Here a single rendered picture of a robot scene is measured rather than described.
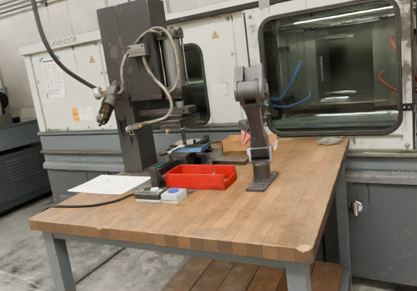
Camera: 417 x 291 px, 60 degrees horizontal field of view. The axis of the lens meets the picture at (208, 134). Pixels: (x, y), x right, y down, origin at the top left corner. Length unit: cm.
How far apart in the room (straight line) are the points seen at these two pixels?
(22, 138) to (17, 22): 292
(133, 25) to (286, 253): 112
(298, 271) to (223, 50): 148
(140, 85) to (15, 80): 580
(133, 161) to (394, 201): 132
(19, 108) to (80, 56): 461
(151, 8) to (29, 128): 332
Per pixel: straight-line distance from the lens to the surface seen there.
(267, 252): 95
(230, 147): 180
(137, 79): 163
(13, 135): 460
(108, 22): 171
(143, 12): 160
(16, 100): 743
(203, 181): 134
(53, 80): 314
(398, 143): 197
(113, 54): 170
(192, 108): 158
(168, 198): 127
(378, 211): 211
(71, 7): 607
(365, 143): 197
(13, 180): 460
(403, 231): 215
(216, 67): 220
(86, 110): 292
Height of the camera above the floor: 135
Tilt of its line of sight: 11 degrees down
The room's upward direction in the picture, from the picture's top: 7 degrees counter-clockwise
